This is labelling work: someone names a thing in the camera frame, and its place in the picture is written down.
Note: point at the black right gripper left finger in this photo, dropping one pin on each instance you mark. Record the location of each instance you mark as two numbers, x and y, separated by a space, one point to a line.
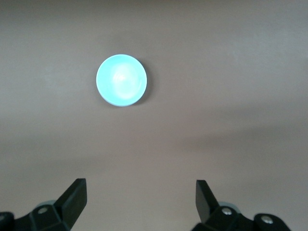
69 204

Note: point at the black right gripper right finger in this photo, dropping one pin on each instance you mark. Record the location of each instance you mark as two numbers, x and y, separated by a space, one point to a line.
207 204

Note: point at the blue bowl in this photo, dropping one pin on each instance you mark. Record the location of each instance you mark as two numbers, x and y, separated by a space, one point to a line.
121 80

